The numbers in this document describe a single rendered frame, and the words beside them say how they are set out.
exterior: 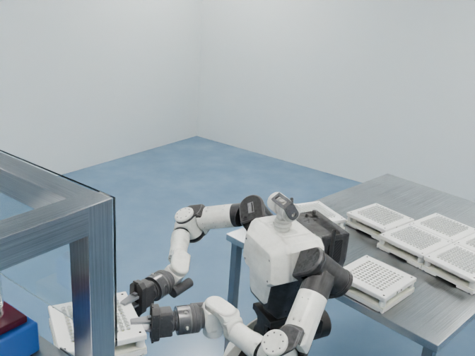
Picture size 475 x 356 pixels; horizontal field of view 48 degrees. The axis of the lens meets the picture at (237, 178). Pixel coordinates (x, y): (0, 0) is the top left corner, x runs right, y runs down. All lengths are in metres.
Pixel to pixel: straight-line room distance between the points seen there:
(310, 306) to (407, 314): 0.71
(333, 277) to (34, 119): 4.28
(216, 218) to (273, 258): 0.39
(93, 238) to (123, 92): 5.19
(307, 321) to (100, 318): 0.66
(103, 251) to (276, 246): 0.79
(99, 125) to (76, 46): 0.89
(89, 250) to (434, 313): 1.56
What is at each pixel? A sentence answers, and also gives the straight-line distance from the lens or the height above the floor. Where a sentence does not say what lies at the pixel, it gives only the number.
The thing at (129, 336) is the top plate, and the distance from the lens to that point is 1.65.
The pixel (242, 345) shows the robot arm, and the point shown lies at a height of 1.05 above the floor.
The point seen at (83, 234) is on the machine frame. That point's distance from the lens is 1.03.
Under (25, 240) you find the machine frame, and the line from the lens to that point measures 0.96.
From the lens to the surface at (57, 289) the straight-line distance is 1.32.
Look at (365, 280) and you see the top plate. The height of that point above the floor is 0.95.
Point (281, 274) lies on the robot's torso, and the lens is 1.75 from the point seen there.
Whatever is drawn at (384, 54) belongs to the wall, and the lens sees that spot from 5.81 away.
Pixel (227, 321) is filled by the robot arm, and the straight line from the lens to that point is 1.67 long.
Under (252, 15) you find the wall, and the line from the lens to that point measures 6.56.
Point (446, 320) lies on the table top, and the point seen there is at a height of 0.88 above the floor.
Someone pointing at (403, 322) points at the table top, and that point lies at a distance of 2.19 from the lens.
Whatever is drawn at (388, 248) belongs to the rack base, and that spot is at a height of 0.90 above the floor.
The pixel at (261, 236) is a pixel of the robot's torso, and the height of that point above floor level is 1.25.
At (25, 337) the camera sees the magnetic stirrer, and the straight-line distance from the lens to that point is 1.24.
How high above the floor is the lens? 2.06
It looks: 21 degrees down
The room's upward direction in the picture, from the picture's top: 4 degrees clockwise
